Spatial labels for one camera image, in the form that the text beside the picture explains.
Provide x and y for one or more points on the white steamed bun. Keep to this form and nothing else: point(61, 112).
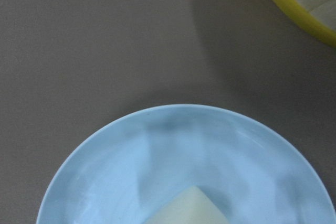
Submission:
point(191, 205)

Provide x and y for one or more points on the light blue plate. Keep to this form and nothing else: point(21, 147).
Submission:
point(127, 170)

